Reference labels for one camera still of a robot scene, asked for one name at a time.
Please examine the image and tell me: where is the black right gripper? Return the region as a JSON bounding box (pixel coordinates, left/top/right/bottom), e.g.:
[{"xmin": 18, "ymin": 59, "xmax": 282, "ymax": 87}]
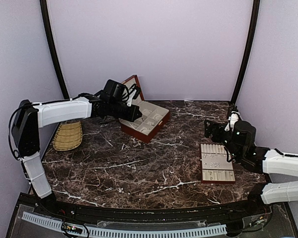
[{"xmin": 205, "ymin": 119, "xmax": 242, "ymax": 161}]

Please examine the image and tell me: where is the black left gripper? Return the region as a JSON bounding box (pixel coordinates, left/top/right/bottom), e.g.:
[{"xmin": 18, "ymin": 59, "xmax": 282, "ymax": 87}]
[{"xmin": 109, "ymin": 100, "xmax": 143, "ymax": 122}]

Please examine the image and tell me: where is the red wooden jewelry box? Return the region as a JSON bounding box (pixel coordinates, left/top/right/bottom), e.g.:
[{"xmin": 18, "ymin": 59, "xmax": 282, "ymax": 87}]
[{"xmin": 119, "ymin": 74, "xmax": 171, "ymax": 144}]

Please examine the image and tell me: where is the red jewelry tray insert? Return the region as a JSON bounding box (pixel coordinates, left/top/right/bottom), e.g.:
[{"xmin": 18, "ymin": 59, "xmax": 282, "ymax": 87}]
[{"xmin": 200, "ymin": 144, "xmax": 235, "ymax": 184}]

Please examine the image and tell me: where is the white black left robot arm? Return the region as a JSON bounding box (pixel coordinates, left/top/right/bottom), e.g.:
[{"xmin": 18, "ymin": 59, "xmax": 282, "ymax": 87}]
[{"xmin": 8, "ymin": 79, "xmax": 143, "ymax": 216}]

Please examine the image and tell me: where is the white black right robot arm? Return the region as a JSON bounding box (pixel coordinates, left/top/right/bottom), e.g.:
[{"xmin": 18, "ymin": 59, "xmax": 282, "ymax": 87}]
[{"xmin": 204, "ymin": 120, "xmax": 298, "ymax": 215}]

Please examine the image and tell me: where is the woven bamboo tray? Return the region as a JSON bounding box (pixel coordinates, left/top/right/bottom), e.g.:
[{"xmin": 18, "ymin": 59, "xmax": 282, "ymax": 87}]
[{"xmin": 52, "ymin": 121, "xmax": 83, "ymax": 151}]

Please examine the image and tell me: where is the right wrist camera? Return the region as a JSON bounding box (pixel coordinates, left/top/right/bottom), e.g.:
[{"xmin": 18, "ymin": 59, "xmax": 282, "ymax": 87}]
[{"xmin": 224, "ymin": 106, "xmax": 240, "ymax": 131}]

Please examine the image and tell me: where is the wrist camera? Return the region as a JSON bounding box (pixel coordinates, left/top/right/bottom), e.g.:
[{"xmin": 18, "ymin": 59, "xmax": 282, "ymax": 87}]
[
  {"xmin": 224, "ymin": 106, "xmax": 240, "ymax": 131},
  {"xmin": 126, "ymin": 84, "xmax": 141, "ymax": 107}
]

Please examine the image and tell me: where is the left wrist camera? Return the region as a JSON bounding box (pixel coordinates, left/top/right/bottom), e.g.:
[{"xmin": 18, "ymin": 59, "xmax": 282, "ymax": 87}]
[{"xmin": 126, "ymin": 84, "xmax": 141, "ymax": 107}]

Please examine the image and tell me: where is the black front table rail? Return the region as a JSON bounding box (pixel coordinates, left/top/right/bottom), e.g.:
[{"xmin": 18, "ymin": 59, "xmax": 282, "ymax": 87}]
[{"xmin": 56, "ymin": 200, "xmax": 256, "ymax": 224}]

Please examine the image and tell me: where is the right black frame post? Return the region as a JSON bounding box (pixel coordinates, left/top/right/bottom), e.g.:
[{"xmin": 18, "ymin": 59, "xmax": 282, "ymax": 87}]
[{"xmin": 230, "ymin": 0, "xmax": 260, "ymax": 105}]

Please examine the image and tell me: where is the black frame post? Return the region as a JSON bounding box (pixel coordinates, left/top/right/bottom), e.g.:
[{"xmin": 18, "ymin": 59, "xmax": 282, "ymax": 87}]
[
  {"xmin": 39, "ymin": 0, "xmax": 70, "ymax": 99},
  {"xmin": 230, "ymin": 0, "xmax": 260, "ymax": 105}
]

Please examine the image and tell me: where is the left black frame post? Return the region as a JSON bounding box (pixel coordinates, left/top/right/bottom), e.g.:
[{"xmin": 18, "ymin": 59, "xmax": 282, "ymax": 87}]
[{"xmin": 39, "ymin": 0, "xmax": 70, "ymax": 99}]

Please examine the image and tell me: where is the white slotted cable duct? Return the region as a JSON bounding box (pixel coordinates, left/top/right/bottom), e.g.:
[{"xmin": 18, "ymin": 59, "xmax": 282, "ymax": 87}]
[{"xmin": 21, "ymin": 212, "xmax": 227, "ymax": 238}]

